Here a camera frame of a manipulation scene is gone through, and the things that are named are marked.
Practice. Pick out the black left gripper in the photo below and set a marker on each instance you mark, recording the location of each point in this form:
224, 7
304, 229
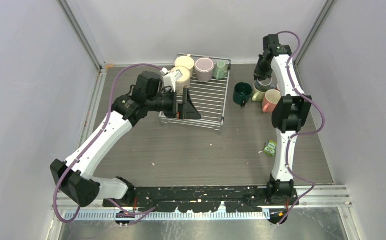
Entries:
188, 111

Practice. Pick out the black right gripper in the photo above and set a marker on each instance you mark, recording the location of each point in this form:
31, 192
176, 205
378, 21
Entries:
258, 73

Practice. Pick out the salmon pink mug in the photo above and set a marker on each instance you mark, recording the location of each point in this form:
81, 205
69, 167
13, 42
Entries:
270, 100

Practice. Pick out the dark teal mug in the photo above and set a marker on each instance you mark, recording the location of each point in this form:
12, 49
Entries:
241, 93

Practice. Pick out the cream mug front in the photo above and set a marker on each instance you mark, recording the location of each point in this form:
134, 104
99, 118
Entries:
182, 78

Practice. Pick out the cream mug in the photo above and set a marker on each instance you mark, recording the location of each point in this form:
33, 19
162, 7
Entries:
182, 78
185, 61

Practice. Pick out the small blue grey cup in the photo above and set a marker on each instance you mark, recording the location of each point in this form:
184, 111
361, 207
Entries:
265, 85

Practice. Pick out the light green mug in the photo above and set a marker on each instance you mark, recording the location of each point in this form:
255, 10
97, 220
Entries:
258, 92

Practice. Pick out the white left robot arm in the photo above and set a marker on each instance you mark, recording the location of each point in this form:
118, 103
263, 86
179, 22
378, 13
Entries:
151, 93

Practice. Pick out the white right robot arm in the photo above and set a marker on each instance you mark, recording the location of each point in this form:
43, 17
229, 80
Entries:
290, 112

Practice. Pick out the small sage green cup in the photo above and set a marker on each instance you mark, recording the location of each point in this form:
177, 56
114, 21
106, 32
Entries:
220, 70

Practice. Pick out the mauve pink mug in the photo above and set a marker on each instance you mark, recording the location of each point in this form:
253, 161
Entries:
204, 69

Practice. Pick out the cream mug back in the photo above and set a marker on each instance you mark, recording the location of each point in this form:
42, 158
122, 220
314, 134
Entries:
185, 61

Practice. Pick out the green toy monster block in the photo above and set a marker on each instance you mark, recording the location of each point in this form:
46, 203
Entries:
270, 148

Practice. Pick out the metal wire dish rack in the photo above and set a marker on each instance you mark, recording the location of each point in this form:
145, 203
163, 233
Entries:
209, 98

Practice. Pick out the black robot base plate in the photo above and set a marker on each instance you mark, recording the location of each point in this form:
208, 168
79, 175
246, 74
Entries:
202, 199

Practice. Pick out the aluminium front rail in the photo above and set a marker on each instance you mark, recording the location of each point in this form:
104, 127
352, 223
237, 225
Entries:
318, 197

